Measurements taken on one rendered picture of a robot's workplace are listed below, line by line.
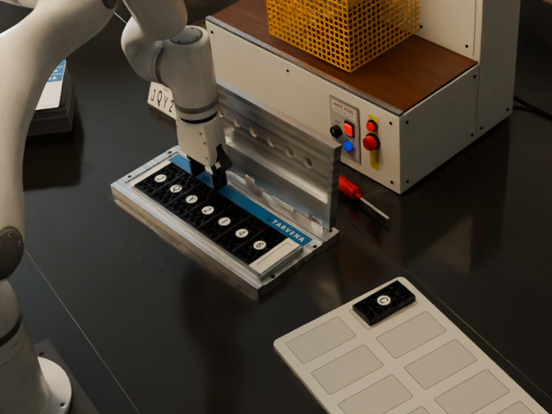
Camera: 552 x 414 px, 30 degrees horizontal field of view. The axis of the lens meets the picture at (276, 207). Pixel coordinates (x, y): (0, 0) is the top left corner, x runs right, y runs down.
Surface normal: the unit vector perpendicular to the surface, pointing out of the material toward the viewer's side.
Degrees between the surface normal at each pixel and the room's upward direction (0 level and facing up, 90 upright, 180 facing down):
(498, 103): 90
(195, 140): 90
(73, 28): 106
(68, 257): 0
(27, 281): 0
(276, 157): 81
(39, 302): 0
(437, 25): 90
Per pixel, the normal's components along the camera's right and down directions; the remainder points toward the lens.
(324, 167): -0.73, 0.36
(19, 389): 0.67, 0.43
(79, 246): -0.09, -0.76
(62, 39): 0.51, 0.74
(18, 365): 0.81, 0.32
